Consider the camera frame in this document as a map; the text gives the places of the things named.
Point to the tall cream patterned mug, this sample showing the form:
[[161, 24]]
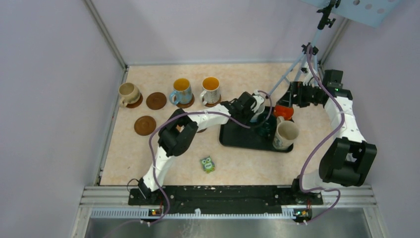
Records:
[[286, 133]]

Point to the blue mug yellow inside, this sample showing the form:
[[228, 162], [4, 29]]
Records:
[[182, 92]]

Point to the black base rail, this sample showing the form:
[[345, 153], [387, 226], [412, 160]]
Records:
[[234, 199]]

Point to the dark green mug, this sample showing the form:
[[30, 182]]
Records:
[[268, 126]]

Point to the green owl figure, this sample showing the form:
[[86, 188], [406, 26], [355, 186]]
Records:
[[208, 165]]

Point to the blue camera tripod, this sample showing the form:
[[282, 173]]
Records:
[[302, 62]]

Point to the white mug yellow inside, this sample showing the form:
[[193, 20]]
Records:
[[211, 90]]

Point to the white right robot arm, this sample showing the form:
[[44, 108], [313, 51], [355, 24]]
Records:
[[349, 158]]

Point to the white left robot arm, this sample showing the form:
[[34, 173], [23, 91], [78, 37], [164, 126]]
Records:
[[177, 133]]

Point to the plain white mug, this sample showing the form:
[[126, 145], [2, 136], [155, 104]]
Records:
[[260, 110]]

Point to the black serving tray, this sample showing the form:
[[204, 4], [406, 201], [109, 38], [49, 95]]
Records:
[[233, 135]]

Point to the white cable duct strip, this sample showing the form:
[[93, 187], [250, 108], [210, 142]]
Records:
[[144, 213]]

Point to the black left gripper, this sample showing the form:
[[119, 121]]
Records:
[[250, 109]]

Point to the beige round mug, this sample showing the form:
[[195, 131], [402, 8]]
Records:
[[129, 94]]

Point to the black mug orange inside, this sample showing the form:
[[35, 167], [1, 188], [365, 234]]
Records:
[[283, 111]]

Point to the light blue perforated panel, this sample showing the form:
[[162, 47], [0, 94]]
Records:
[[368, 12]]

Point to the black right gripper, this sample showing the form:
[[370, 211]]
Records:
[[295, 88]]

